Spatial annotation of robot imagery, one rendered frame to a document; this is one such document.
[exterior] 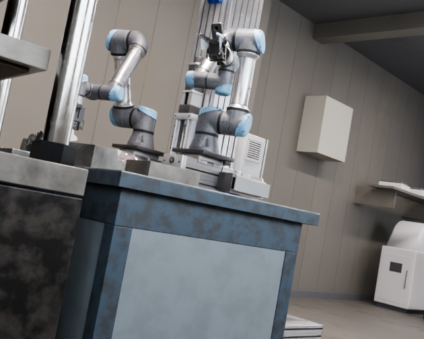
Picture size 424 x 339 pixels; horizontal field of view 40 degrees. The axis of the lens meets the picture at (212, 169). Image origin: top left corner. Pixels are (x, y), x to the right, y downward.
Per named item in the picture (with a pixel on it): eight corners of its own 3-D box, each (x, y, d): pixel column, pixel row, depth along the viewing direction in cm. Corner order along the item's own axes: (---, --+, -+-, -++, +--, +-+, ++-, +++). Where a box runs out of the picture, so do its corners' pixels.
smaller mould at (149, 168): (171, 190, 206) (175, 170, 207) (196, 193, 194) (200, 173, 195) (122, 179, 194) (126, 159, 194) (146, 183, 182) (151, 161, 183)
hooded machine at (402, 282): (394, 305, 807) (406, 222, 817) (431, 315, 770) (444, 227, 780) (370, 305, 759) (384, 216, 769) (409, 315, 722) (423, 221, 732)
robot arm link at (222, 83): (209, 95, 269) (214, 72, 270) (233, 97, 265) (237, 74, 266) (204, 91, 262) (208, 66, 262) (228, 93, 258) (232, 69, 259)
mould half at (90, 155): (129, 187, 261) (134, 163, 262) (175, 194, 246) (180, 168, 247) (40, 167, 220) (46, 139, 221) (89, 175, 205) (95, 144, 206)
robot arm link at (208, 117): (199, 134, 299) (204, 108, 300) (224, 137, 294) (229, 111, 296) (191, 129, 287) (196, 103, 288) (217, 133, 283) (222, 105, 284)
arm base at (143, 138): (142, 150, 335) (145, 133, 336) (159, 151, 325) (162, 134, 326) (121, 144, 324) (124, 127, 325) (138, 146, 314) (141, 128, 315)
